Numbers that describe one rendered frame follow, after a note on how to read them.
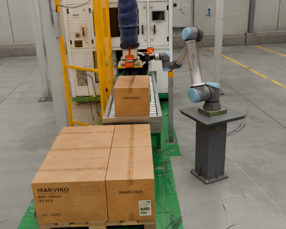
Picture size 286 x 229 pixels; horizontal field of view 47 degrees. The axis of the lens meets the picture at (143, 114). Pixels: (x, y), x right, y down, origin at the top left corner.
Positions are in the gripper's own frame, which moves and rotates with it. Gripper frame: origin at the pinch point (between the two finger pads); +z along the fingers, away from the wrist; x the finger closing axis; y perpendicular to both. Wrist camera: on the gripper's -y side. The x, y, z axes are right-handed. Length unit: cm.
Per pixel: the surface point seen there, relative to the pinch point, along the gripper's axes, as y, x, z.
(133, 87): -7.7, -30.6, 8.0
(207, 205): -86, -140, -57
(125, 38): 10.1, 24.1, 12.2
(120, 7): 7, 58, 12
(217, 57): 283, -42, -125
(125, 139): -56, -74, 18
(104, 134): -44, -71, 41
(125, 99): -7.0, -42.7, 19.9
